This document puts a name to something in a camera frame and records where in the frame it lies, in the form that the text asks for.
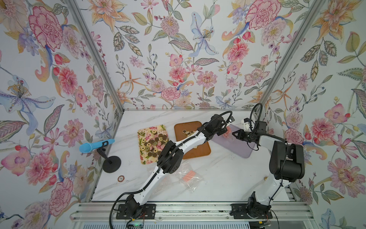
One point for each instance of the lilac plastic tray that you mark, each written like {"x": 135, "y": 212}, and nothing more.
{"x": 238, "y": 147}

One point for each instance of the floral yellow tray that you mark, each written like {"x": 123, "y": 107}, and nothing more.
{"x": 154, "y": 144}

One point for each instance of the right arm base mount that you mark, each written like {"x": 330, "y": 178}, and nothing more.
{"x": 253, "y": 209}

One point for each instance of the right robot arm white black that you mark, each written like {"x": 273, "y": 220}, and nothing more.
{"x": 286, "y": 165}

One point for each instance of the black microphone stand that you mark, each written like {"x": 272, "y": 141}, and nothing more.
{"x": 111, "y": 163}

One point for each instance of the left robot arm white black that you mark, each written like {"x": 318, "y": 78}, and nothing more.
{"x": 171, "y": 158}

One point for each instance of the stray cookie near microphone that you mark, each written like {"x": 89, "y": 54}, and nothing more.
{"x": 121, "y": 178}

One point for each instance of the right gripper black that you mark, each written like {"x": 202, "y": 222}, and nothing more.
{"x": 239, "y": 136}

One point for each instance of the poured star cookies pile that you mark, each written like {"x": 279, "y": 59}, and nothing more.
{"x": 190, "y": 133}

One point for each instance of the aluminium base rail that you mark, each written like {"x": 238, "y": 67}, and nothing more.
{"x": 195, "y": 211}

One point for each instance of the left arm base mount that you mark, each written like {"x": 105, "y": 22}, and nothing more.
{"x": 131, "y": 209}

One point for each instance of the ziploc bag beige cookies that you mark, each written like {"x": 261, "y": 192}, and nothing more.
{"x": 189, "y": 178}

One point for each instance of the ziploc bag pink cookies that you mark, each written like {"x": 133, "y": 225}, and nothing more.
{"x": 228, "y": 134}

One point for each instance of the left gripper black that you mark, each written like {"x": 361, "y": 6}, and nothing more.
{"x": 222, "y": 130}

